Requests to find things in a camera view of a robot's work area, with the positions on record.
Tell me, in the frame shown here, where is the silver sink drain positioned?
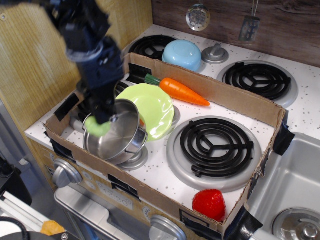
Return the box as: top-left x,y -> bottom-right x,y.
271,207 -> 320,240

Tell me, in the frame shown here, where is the black cable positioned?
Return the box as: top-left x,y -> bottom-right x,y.
0,216 -> 31,240

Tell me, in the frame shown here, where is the light green plastic plate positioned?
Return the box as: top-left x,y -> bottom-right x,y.
116,83 -> 175,142

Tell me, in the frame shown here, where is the green toy broccoli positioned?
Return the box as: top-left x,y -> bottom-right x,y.
84,115 -> 111,137

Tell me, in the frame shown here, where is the red toy strawberry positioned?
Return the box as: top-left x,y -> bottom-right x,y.
192,189 -> 226,222

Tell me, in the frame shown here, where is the back left black burner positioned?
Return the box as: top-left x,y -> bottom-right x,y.
124,35 -> 176,61

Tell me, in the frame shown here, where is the hanging metal strainer ladle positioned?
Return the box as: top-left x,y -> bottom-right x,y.
185,0 -> 211,32

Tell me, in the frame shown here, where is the brown cardboard fence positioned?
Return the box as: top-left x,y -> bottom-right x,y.
45,53 -> 291,236

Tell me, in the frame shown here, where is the front right black burner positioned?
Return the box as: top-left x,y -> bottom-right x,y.
166,116 -> 262,193

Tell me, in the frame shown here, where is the hanging metal spatula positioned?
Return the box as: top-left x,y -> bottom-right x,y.
238,0 -> 260,42

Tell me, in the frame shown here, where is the silver oven door handle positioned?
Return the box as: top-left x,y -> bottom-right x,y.
54,186 -> 149,240

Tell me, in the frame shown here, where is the steel sink basin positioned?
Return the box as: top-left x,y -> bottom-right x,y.
247,133 -> 320,240

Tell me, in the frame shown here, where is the light blue plastic bowl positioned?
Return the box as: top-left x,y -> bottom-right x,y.
162,40 -> 202,72

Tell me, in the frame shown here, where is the orange object bottom left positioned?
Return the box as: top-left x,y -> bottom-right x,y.
40,220 -> 66,236

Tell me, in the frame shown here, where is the front left black burner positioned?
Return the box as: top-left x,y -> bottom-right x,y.
69,80 -> 134,134

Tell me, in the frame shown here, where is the back right black burner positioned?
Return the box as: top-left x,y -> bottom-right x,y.
217,60 -> 299,108

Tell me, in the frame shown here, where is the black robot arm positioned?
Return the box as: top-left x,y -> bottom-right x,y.
39,0 -> 124,125

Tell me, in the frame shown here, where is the orange toy carrot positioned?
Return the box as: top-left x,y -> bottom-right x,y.
144,74 -> 210,107

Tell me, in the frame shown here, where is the silver back stove knob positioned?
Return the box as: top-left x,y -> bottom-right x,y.
201,43 -> 229,64

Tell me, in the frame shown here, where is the silver front left knob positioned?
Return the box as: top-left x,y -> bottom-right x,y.
52,158 -> 83,188

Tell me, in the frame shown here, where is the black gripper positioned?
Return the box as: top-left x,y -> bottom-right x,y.
66,36 -> 124,125

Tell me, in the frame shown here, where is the silver front middle knob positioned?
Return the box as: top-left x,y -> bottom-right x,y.
149,214 -> 187,240

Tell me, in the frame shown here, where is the small steel pot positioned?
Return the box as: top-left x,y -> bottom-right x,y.
83,99 -> 148,165

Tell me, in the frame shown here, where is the black burner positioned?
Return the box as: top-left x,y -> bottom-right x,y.
124,35 -> 176,61
166,116 -> 262,193
217,60 -> 299,108
69,80 -> 134,134

